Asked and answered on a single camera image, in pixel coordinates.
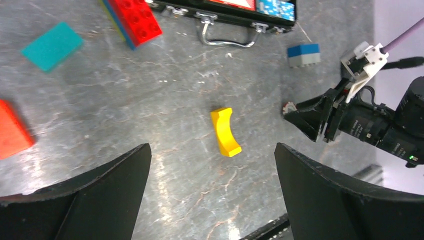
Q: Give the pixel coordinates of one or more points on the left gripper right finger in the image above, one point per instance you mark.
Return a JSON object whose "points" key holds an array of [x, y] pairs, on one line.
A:
{"points": [[325, 204]]}

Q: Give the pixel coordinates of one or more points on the blue microphone on stand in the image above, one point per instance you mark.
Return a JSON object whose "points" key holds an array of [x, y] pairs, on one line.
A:
{"points": [[405, 63]]}

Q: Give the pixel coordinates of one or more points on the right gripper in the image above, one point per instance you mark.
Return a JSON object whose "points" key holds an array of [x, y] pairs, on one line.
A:
{"points": [[399, 132]]}

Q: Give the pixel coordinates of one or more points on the red blue lego block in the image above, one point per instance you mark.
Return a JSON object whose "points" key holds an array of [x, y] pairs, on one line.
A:
{"points": [[135, 20]]}

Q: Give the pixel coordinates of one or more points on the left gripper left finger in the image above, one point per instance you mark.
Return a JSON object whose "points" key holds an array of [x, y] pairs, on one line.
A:
{"points": [[100, 204]]}

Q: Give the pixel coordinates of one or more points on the blue grey lego block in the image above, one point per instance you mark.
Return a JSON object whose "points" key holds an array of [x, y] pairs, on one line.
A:
{"points": [[304, 55]]}

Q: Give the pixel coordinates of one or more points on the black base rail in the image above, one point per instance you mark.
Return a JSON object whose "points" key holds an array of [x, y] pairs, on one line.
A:
{"points": [[277, 229]]}

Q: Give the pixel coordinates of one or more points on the red 100 poker chip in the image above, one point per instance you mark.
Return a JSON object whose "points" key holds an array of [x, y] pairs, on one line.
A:
{"points": [[288, 107]]}

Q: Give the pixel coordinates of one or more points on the yellow arch block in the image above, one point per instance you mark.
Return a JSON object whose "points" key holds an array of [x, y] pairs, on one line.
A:
{"points": [[227, 143]]}

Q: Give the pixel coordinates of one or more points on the black poker chip case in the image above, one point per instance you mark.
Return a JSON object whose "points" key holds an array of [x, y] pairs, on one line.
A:
{"points": [[262, 16]]}

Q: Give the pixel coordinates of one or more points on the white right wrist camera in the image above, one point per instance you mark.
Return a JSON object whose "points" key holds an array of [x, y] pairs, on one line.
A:
{"points": [[363, 62]]}

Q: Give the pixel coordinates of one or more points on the orange block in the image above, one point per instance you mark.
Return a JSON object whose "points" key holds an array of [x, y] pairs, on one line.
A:
{"points": [[14, 136]]}

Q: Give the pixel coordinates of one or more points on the teal block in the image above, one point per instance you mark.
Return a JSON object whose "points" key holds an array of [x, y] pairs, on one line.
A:
{"points": [[54, 46]]}

